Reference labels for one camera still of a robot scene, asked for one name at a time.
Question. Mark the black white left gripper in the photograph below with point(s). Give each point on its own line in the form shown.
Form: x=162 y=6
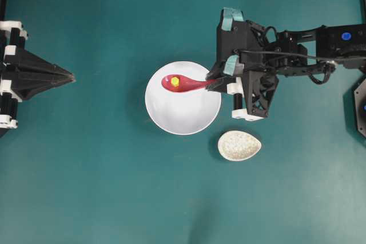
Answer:
x=15 y=91

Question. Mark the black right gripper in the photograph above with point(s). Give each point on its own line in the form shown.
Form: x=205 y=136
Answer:
x=242 y=68

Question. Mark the yellow hexagonal prism block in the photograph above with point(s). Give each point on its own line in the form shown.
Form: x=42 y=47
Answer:
x=175 y=81

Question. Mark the red plastic spoon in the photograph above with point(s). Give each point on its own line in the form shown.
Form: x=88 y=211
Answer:
x=186 y=84

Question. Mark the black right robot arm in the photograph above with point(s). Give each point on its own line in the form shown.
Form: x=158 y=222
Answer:
x=316 y=53

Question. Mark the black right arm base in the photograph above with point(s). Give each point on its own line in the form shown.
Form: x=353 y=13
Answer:
x=354 y=110

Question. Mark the white round bowl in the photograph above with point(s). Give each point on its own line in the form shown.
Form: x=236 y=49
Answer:
x=181 y=113

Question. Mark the speckled egg-shaped dish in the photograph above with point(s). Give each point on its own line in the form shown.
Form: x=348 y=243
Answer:
x=237 y=145

